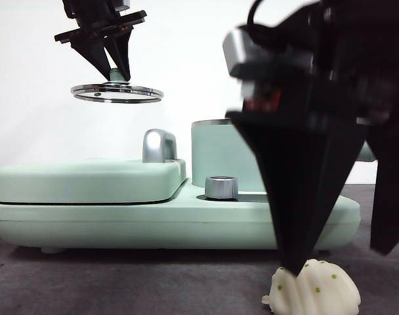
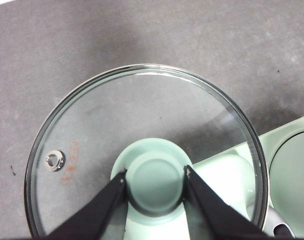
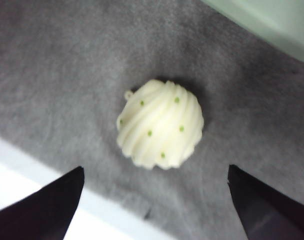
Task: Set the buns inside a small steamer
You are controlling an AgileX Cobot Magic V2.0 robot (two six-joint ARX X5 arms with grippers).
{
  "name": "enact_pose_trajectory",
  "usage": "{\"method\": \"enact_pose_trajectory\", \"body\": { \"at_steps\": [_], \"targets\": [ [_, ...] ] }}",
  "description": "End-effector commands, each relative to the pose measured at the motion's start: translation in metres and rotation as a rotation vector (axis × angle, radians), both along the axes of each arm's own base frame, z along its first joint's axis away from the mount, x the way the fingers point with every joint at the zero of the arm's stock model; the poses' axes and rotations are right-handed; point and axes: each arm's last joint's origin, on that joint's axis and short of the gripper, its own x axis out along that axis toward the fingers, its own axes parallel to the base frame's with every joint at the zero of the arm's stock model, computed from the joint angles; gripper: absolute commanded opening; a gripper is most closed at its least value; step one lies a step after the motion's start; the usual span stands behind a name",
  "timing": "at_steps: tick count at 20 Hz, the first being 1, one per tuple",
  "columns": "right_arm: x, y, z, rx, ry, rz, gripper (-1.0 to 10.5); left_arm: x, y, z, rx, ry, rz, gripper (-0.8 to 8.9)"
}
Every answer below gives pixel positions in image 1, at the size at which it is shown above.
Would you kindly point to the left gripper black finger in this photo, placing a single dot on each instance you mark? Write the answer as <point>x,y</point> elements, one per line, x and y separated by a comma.
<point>92,52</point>
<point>120,49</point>

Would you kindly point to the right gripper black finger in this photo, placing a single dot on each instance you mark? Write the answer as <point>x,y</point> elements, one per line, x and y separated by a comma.
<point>393,190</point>
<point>294,183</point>

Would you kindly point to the glass pot lid green knob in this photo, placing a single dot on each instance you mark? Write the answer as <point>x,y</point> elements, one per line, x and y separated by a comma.
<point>120,92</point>

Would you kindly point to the white hedgehog bun green dots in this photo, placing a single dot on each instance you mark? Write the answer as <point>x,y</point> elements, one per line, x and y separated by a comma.
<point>330,288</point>

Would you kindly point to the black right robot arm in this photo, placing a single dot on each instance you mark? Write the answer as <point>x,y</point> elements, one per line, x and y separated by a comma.
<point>350,49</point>

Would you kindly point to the silver control knob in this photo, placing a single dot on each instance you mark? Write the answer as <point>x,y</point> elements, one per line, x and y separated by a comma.
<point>220,188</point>

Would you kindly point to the mint green griddle lid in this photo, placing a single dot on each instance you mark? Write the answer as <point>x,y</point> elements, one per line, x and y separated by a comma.
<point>88,182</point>

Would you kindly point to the mint green breakfast machine base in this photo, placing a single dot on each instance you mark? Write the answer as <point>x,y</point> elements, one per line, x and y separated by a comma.
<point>120,226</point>

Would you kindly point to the left wrist grey camera box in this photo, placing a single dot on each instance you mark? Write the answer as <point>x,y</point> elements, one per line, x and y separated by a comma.
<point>123,4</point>

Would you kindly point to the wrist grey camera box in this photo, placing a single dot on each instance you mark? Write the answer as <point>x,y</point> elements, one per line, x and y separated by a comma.
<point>123,4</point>
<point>242,49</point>

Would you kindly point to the right wrist grey camera box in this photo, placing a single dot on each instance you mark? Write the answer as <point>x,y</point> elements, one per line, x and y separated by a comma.
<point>242,49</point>

